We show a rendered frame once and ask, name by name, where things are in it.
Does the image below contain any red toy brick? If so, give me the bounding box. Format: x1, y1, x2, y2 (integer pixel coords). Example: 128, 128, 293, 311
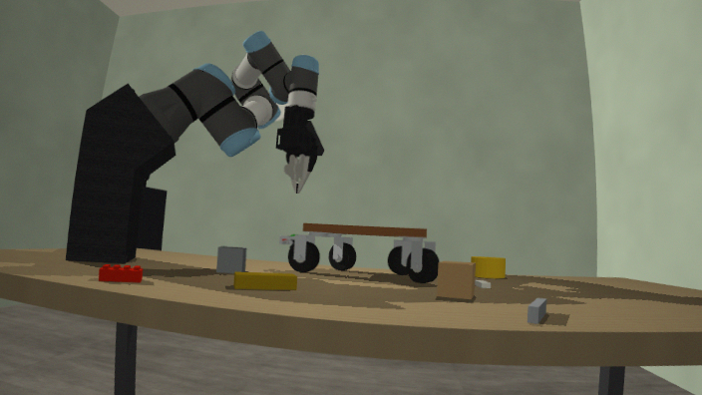
99, 264, 143, 282

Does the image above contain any brown cube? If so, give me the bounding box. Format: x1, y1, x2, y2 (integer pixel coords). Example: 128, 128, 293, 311
437, 261, 476, 299

